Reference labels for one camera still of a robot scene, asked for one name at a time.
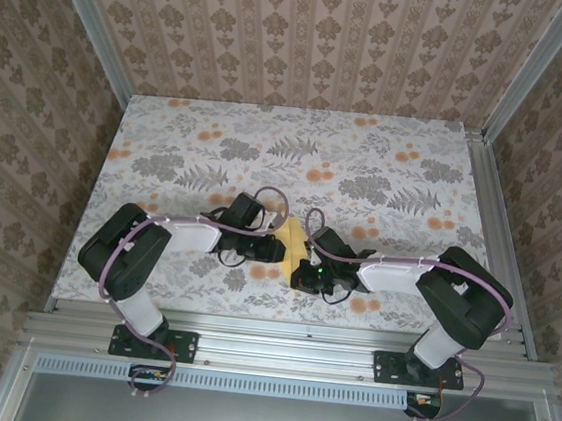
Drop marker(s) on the pale yellow paper sheet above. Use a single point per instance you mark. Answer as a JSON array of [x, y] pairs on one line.
[[293, 247]]

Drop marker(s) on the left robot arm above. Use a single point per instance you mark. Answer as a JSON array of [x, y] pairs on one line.
[[100, 252]]

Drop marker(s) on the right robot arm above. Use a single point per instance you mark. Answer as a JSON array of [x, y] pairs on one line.
[[457, 299]]

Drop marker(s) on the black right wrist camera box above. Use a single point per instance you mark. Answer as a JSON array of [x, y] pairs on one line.
[[332, 245]]

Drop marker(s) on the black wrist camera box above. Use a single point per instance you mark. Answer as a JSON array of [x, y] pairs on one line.
[[332, 245], [248, 210]]

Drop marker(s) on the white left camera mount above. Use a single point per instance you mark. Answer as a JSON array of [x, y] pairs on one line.
[[273, 218]]

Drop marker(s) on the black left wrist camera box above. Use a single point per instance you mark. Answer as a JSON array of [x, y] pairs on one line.
[[248, 210]]

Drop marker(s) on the aluminium table edge rail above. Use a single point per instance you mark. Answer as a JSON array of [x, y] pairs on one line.
[[287, 347]]

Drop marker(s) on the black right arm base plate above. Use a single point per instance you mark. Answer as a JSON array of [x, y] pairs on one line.
[[385, 367]]

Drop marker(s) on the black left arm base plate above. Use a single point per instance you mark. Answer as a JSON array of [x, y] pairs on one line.
[[186, 346]]

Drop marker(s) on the aluminium side rail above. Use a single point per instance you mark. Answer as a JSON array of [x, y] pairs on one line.
[[488, 202]]

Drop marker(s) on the aluminium corner post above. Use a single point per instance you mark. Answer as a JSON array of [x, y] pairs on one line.
[[527, 65], [89, 24]]

